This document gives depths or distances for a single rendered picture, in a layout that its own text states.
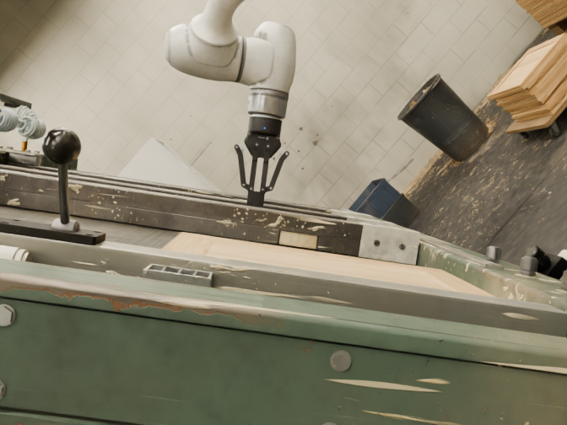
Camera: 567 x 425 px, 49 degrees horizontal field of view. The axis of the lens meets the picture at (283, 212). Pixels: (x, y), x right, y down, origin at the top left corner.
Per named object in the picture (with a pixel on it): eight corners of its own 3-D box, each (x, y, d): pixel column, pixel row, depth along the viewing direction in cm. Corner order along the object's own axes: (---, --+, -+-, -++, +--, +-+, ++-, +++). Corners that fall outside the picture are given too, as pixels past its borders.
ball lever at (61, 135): (78, 250, 68) (73, 140, 61) (42, 244, 68) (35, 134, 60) (88, 229, 71) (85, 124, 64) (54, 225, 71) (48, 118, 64)
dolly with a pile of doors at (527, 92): (617, 73, 377) (569, 29, 374) (560, 139, 377) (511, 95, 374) (565, 88, 438) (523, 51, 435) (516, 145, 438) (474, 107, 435)
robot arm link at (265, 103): (249, 93, 145) (245, 118, 145) (248, 87, 136) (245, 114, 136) (288, 98, 146) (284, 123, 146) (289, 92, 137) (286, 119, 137)
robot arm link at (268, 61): (284, 99, 147) (230, 89, 144) (293, 33, 147) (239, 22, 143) (297, 93, 137) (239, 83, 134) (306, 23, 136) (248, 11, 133)
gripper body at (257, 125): (283, 121, 145) (278, 161, 145) (247, 116, 145) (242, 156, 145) (284, 118, 138) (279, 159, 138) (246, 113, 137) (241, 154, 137)
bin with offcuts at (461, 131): (504, 120, 511) (446, 67, 506) (464, 167, 511) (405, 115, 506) (481, 126, 562) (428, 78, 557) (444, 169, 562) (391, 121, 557)
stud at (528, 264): (538, 278, 94) (542, 259, 94) (522, 276, 94) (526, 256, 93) (531, 276, 96) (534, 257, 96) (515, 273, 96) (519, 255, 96)
